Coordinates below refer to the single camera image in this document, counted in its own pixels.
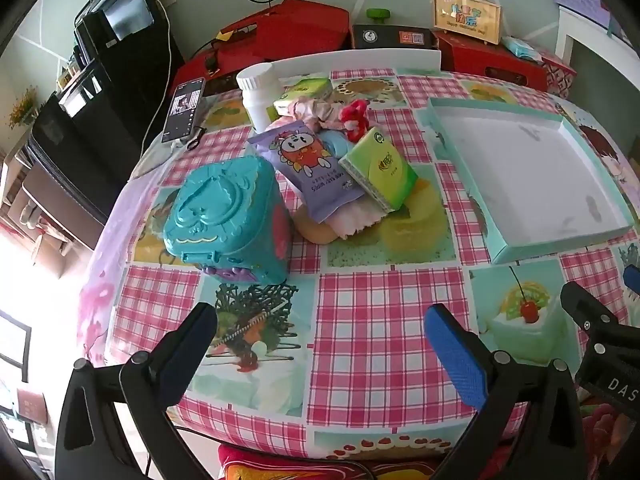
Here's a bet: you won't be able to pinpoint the white plastic jar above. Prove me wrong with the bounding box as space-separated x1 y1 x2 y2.
236 64 281 131

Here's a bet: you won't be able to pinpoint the red plush toy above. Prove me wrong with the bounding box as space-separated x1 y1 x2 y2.
340 100 372 141

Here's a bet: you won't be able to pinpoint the large red gift box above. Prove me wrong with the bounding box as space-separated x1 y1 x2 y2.
172 2 351 96

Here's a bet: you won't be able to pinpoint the black smartphone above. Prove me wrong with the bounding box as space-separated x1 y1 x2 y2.
161 77 207 145

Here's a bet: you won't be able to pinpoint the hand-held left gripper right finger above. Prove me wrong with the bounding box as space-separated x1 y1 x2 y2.
424 303 587 480

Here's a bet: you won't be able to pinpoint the teal plastic toy case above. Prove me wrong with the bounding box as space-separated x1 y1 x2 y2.
162 155 296 285

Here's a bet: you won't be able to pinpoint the white shelf frame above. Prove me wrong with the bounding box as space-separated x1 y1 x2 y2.
555 5 640 81

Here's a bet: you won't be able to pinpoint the purple wet wipes pack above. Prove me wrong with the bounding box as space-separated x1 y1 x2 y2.
248 120 368 223

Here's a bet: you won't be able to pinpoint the black cabinet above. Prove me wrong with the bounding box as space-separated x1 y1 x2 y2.
27 0 186 251

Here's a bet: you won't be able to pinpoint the pink checkered printed tablecloth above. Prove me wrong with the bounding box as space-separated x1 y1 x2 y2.
77 67 640 461

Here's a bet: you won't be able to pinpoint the peach round soft pad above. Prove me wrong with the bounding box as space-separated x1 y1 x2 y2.
298 210 342 245

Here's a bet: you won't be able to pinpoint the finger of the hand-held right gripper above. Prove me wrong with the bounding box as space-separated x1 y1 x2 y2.
623 263 640 306
560 282 620 347

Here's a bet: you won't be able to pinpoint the yellow artificial flowers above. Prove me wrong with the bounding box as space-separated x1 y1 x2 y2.
7 87 41 128

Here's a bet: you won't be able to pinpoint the red cardboard box with handle hole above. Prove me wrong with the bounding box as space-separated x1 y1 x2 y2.
435 30 548 92

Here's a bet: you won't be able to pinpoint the red floral cloth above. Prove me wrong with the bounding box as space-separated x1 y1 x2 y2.
217 444 451 480

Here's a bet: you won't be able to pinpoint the white plastic board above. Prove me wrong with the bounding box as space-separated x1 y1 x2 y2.
272 49 442 82

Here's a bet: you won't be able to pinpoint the black pump with green knob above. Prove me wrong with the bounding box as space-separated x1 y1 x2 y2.
351 8 440 52

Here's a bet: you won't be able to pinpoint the white charging cable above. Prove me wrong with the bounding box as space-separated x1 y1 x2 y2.
132 0 176 181

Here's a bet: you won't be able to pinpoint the yellow gift bag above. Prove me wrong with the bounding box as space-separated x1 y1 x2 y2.
432 0 502 45

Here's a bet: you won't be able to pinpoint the light blue wipes packet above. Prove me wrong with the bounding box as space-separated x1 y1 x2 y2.
501 36 543 62

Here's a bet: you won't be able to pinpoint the pink white striped fluffy sock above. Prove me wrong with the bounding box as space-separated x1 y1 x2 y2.
327 199 392 239

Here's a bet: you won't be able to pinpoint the red patterned small box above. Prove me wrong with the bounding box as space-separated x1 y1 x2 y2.
540 55 578 101

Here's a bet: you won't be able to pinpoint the teal cardboard box lid tray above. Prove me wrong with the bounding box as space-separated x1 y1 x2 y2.
426 97 635 265

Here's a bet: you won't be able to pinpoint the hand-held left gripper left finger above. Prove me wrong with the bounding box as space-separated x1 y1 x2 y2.
55 302 221 480

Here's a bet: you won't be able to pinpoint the green tissue pack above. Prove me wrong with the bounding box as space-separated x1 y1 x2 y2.
339 127 420 212
272 76 335 117

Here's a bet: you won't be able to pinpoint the light pink crumpled cloth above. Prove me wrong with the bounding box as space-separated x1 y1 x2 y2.
295 97 351 128

